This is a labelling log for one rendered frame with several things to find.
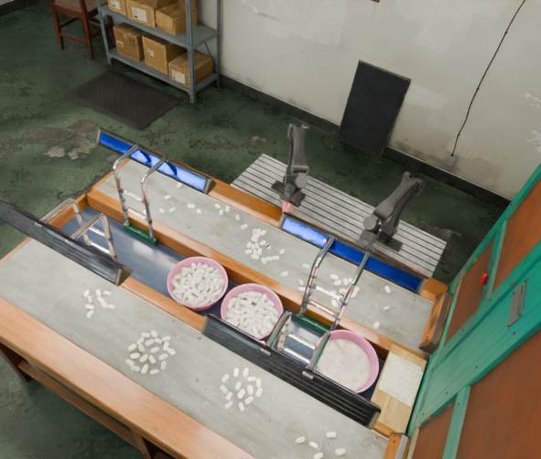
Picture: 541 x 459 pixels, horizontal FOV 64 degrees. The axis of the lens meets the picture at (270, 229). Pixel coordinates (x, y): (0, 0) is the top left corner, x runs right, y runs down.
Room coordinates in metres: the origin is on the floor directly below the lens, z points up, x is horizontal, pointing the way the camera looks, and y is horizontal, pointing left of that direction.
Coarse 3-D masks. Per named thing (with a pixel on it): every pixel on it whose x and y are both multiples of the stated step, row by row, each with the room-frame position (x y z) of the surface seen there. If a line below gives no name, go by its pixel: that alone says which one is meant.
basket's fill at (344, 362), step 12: (336, 348) 0.85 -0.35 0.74; (348, 348) 0.86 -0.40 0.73; (360, 348) 0.87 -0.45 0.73; (324, 360) 0.79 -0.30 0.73; (336, 360) 0.80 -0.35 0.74; (348, 360) 0.81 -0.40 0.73; (360, 360) 0.82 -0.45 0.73; (324, 372) 0.74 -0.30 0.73; (336, 372) 0.74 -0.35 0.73; (348, 372) 0.75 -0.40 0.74; (360, 372) 0.76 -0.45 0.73; (348, 384) 0.70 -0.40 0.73; (360, 384) 0.71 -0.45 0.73
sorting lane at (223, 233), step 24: (120, 168) 1.72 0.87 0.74; (144, 168) 1.74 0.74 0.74; (168, 192) 1.59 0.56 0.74; (192, 192) 1.62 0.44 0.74; (168, 216) 1.43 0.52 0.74; (192, 216) 1.45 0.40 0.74; (216, 216) 1.48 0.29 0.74; (240, 216) 1.50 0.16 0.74; (216, 240) 1.32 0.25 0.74; (240, 240) 1.34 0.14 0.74; (288, 240) 1.39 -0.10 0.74; (264, 264) 1.22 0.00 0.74; (288, 264) 1.24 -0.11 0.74; (336, 264) 1.28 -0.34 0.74; (336, 288) 1.15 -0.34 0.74; (360, 288) 1.17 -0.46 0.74; (384, 288) 1.19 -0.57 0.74; (360, 312) 1.03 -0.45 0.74; (384, 312) 1.05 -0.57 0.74; (408, 312) 1.07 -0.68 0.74; (408, 336) 0.95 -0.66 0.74
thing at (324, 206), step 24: (264, 168) 1.98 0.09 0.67; (264, 192) 1.78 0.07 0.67; (312, 192) 1.85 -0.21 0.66; (336, 192) 1.86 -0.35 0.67; (312, 216) 1.65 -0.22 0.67; (336, 216) 1.68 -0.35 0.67; (360, 216) 1.70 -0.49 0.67; (408, 240) 1.57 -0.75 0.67; (432, 240) 1.60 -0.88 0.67; (408, 264) 1.41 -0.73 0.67; (432, 264) 1.44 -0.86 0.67
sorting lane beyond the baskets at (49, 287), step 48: (0, 288) 0.89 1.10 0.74; (48, 288) 0.92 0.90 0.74; (96, 288) 0.96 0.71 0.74; (96, 336) 0.74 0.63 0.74; (192, 336) 0.80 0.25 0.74; (144, 384) 0.58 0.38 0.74; (192, 384) 0.61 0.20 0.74; (288, 384) 0.66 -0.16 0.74; (240, 432) 0.46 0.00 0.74; (288, 432) 0.49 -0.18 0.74; (336, 432) 0.51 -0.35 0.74
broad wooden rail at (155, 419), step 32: (0, 320) 0.73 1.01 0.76; (32, 320) 0.75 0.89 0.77; (32, 352) 0.62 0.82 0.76; (64, 352) 0.64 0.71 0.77; (96, 384) 0.54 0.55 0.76; (128, 384) 0.56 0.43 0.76; (128, 416) 0.45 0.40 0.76; (160, 416) 0.47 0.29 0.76; (160, 448) 0.41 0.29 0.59; (192, 448) 0.38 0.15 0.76; (224, 448) 0.40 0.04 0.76
